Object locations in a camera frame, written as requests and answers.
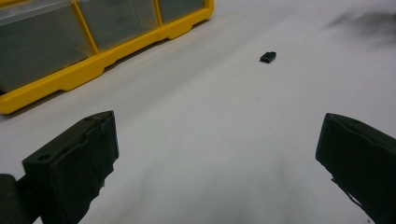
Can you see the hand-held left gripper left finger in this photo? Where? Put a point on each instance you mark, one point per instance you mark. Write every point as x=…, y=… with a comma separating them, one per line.
x=71, y=168

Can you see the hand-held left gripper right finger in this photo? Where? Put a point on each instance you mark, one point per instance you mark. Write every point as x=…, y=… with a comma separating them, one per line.
x=361, y=155

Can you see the yellow plastic organizer case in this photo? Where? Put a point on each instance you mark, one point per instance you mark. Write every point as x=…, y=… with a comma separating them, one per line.
x=81, y=70

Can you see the small black plastic part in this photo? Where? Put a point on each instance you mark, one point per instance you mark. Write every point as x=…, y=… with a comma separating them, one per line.
x=268, y=57

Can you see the clear organizer bin drawer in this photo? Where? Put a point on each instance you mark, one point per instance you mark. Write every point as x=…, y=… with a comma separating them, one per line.
x=118, y=25

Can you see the set of clear drawers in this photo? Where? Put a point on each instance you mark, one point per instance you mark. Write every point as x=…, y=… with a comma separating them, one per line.
x=34, y=46

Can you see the white table sheet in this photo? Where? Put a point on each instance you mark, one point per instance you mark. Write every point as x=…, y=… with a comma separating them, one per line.
x=218, y=140

